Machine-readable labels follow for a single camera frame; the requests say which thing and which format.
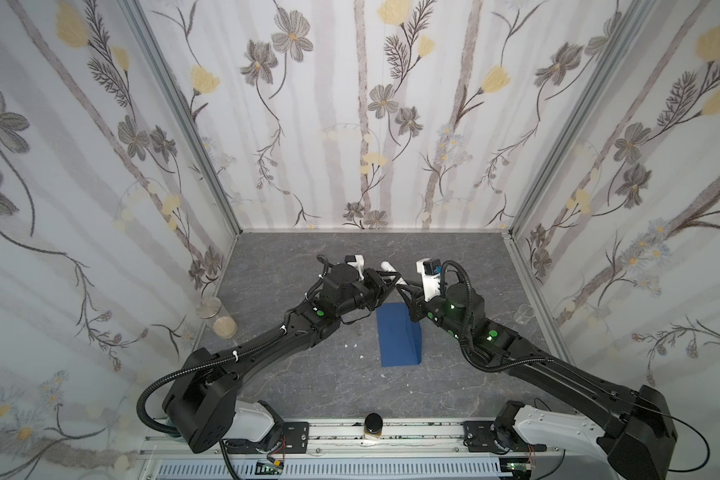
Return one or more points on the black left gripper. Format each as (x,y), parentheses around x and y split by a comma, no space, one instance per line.
(371,287)

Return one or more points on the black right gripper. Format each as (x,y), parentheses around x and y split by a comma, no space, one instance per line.
(417,297)

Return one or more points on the white glue stick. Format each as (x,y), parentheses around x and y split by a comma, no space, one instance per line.
(391,270)

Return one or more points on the dark blue envelope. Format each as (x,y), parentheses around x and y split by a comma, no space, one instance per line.
(400,339)

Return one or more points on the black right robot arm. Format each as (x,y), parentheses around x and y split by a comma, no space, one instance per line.
(632,430)

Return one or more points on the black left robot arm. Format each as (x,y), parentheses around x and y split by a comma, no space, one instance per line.
(197,402)

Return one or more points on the clear glass cup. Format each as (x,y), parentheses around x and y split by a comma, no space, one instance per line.
(524,314)

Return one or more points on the glass jar with cork lid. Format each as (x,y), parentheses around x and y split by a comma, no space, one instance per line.
(213,313)

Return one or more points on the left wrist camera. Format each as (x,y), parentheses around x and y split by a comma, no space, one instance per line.
(357,262)

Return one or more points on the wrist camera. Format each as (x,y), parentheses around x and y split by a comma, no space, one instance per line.
(357,262)
(430,271)

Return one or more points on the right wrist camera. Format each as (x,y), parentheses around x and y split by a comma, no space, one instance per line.
(430,271)

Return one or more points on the black cylinder on rail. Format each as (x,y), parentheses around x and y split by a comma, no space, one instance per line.
(372,426)

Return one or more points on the aluminium mounting rail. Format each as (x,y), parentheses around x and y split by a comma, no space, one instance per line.
(432,441)

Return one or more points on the white perforated cable duct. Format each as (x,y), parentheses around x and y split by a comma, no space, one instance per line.
(347,468)

